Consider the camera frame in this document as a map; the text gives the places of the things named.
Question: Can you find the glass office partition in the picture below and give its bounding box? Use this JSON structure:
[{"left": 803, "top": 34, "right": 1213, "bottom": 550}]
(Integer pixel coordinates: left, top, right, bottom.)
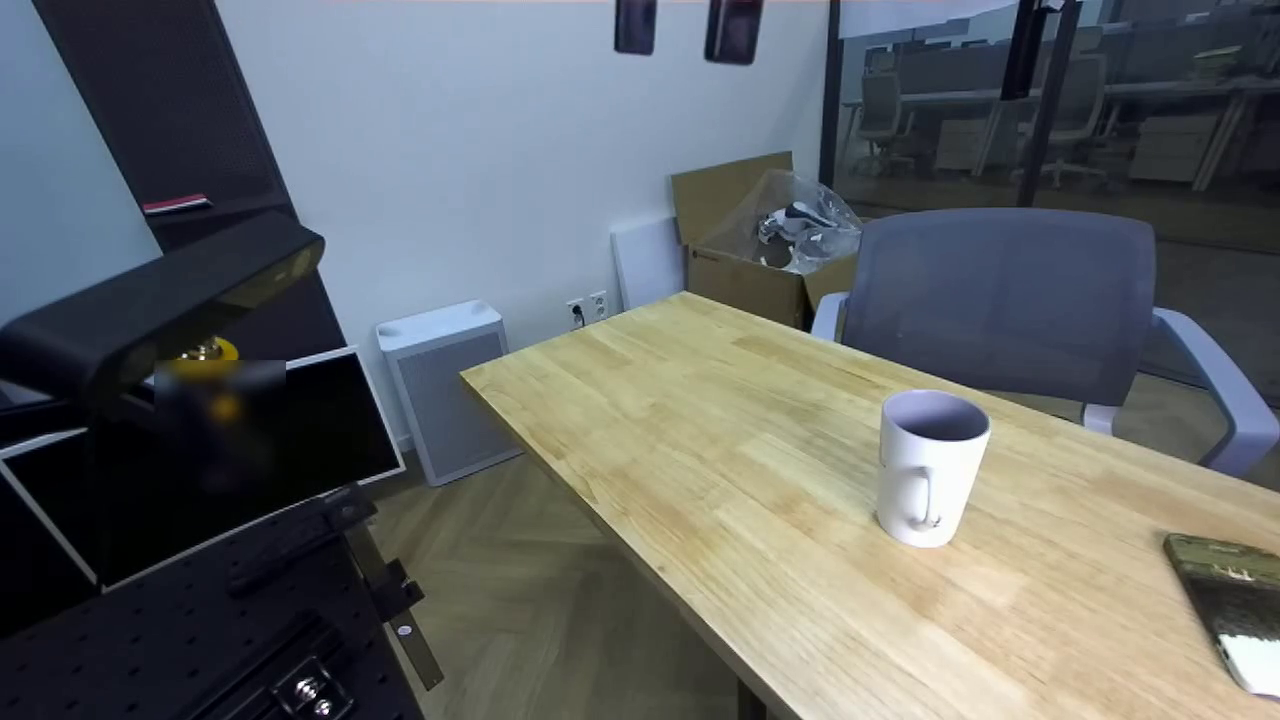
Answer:
[{"left": 817, "top": 0, "right": 1280, "bottom": 258}]

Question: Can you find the metal bracket strip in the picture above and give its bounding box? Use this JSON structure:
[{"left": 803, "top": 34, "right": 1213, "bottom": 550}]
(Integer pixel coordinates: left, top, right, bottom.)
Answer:
[{"left": 322, "top": 489, "right": 449, "bottom": 696}]

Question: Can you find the green gold flat device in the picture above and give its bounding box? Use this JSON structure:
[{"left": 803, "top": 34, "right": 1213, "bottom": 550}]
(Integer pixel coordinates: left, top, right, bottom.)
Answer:
[{"left": 1159, "top": 533, "right": 1280, "bottom": 704}]

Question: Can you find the dark wall picture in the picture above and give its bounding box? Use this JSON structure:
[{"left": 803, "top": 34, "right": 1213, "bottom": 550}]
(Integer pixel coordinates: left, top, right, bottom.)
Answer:
[
  {"left": 611, "top": 0, "right": 659, "bottom": 59},
  {"left": 701, "top": 0, "right": 769, "bottom": 67}
]

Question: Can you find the black tall slanted panel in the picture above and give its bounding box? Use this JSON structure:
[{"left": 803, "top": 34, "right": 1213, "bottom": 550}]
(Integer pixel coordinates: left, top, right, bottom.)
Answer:
[{"left": 32, "top": 0, "right": 350, "bottom": 382}]

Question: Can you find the white air purifier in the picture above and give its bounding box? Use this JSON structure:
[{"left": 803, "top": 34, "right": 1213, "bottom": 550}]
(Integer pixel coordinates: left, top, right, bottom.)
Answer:
[{"left": 371, "top": 302, "right": 525, "bottom": 489}]

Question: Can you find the white ceramic mug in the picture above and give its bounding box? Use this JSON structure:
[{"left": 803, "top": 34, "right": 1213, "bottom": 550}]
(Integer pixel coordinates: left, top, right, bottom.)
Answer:
[{"left": 873, "top": 387, "right": 996, "bottom": 551}]

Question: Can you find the black stereo camera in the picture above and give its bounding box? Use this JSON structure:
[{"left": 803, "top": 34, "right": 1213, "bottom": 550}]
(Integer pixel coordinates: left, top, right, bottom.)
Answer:
[{"left": 0, "top": 209, "right": 327, "bottom": 406}]

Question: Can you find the grey office chair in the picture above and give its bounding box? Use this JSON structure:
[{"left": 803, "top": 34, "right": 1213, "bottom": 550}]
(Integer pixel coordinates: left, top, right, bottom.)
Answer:
[{"left": 809, "top": 206, "right": 1280, "bottom": 479}]

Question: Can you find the clear plastic bag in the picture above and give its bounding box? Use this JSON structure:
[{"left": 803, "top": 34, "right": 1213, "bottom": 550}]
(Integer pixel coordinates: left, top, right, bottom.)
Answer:
[{"left": 753, "top": 168, "right": 866, "bottom": 281}]

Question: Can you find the red white sticker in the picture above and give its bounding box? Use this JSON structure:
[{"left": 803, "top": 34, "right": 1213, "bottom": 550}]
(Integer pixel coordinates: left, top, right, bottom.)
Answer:
[{"left": 141, "top": 188, "right": 215, "bottom": 221}]

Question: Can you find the yellow black camera mount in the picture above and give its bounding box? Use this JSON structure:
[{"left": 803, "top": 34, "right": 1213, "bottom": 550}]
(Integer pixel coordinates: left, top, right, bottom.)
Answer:
[{"left": 159, "top": 333, "right": 276, "bottom": 500}]

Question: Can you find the brown cardboard box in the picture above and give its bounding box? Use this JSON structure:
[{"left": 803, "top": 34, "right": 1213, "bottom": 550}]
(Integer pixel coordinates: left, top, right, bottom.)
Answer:
[{"left": 669, "top": 147, "right": 860, "bottom": 333}]

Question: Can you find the white wall outlet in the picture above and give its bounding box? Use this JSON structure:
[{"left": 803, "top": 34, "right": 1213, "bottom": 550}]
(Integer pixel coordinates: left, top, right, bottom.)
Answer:
[{"left": 563, "top": 284, "right": 615, "bottom": 328}]

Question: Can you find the black perforated breadboard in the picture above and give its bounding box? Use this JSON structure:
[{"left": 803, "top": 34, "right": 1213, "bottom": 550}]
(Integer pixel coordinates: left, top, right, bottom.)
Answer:
[{"left": 0, "top": 492, "right": 432, "bottom": 720}]

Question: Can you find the white leaning board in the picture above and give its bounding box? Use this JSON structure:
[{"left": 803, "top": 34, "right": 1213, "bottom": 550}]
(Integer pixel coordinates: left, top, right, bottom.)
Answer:
[{"left": 606, "top": 214, "right": 691, "bottom": 317}]

